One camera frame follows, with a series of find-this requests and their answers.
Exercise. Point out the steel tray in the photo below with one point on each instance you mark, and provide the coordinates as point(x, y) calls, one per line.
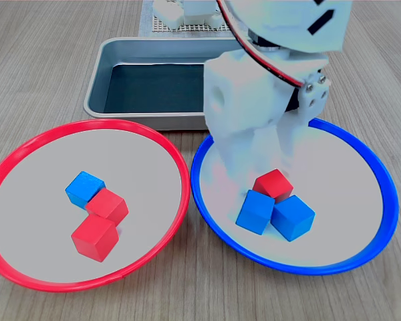
point(102, 77)

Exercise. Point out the red-rimmed white plate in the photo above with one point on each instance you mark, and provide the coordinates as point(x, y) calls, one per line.
point(36, 200)

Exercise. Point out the blue-rimmed white plate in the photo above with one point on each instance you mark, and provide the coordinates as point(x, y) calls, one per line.
point(347, 200)

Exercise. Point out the pale perforated base plate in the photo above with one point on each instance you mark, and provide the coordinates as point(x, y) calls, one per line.
point(147, 20)

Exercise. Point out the blue cube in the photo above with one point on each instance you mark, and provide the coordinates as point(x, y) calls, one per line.
point(83, 187)
point(292, 219)
point(255, 212)

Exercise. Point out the black mat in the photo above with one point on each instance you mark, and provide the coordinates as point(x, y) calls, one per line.
point(153, 87)

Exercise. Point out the red cube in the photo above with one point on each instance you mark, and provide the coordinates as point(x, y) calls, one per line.
point(108, 205)
point(95, 239)
point(274, 184)

